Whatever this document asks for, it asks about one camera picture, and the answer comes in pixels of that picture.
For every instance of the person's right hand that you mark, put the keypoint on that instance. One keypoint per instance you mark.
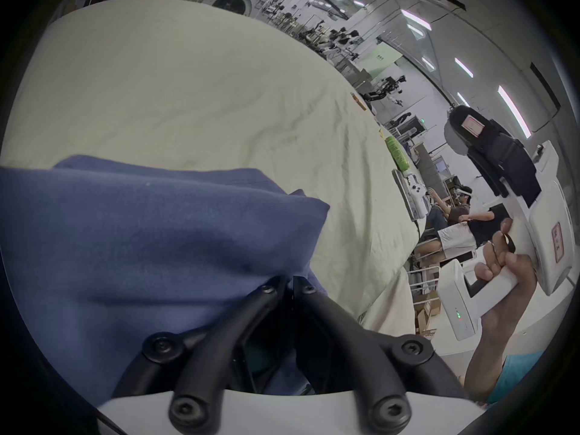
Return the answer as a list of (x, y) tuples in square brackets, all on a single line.
[(510, 283)]

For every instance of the cardboard cartons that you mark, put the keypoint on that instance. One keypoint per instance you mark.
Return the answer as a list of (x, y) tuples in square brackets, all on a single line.
[(427, 313)]

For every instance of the green bag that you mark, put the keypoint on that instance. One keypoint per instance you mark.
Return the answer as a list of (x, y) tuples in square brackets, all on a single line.
[(398, 152)]

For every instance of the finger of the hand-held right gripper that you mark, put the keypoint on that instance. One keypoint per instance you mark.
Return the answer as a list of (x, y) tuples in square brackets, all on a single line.
[(475, 145)]

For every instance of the white hand controller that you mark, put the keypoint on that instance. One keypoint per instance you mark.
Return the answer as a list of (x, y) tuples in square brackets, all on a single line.
[(417, 187)]

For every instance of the blue garment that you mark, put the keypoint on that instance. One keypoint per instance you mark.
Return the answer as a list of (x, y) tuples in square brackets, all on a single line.
[(149, 252)]

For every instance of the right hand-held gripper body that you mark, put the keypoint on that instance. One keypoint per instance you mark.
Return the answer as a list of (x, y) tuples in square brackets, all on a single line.
[(550, 206)]

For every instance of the person's right forearm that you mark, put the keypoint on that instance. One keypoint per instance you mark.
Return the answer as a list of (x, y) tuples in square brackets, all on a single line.
[(489, 351)]

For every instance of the person's body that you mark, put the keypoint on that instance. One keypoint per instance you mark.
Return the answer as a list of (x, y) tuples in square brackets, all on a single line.
[(516, 376)]

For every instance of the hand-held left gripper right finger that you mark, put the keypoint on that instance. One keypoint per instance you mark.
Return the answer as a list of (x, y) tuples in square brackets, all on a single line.
[(344, 342)]

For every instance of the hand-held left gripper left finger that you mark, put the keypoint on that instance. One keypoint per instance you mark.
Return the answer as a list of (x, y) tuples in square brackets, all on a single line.
[(217, 356)]

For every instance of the small orange-brown item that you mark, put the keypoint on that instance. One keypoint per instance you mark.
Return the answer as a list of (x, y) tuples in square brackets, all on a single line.
[(359, 102)]

